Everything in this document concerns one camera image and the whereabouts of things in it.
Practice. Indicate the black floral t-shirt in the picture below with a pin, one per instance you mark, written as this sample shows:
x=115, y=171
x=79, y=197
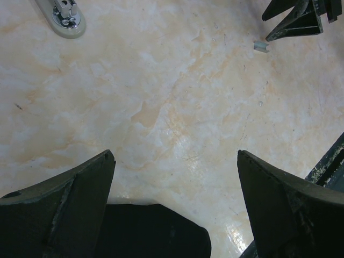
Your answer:
x=150, y=231

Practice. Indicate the black silver stapler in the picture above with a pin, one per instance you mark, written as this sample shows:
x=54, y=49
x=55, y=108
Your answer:
x=64, y=17

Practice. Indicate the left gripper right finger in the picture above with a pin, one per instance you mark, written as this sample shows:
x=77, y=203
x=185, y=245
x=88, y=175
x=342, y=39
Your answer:
x=290, y=212

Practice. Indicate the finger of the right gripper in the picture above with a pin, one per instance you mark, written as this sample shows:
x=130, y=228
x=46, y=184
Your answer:
x=299, y=9
x=297, y=28

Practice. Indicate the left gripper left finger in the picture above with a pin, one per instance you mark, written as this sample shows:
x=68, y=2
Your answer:
x=60, y=216

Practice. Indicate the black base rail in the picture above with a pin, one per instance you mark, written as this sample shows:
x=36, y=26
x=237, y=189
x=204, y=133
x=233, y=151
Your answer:
x=328, y=166

